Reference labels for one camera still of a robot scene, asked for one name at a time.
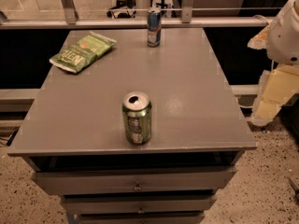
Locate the padded gripper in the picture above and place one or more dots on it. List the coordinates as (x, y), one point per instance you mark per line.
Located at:
(285, 39)

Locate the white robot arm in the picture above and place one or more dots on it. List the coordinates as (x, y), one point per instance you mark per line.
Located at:
(280, 37)

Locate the green soda can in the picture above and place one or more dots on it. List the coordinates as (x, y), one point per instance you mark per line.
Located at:
(136, 111)

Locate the blue energy drink can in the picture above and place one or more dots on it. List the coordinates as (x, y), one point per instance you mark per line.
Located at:
(154, 26)

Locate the top grey drawer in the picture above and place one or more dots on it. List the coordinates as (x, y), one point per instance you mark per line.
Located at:
(130, 181)

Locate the grey drawer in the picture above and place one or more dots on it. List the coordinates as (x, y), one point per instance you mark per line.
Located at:
(139, 204)
(149, 218)
(130, 181)

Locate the middle grey drawer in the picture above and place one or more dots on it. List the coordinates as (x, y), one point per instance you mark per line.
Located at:
(139, 204)

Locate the black office chair base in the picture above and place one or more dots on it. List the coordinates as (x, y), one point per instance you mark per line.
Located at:
(123, 3)

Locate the bottom grey drawer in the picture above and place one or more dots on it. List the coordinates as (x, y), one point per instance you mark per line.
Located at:
(149, 218)

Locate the green chip bag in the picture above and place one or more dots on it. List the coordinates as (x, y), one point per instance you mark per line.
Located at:
(83, 53)

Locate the grey drawer cabinet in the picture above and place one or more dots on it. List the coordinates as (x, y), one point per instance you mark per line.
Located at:
(76, 124)

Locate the grey metal railing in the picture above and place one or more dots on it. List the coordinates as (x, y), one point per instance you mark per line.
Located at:
(89, 14)

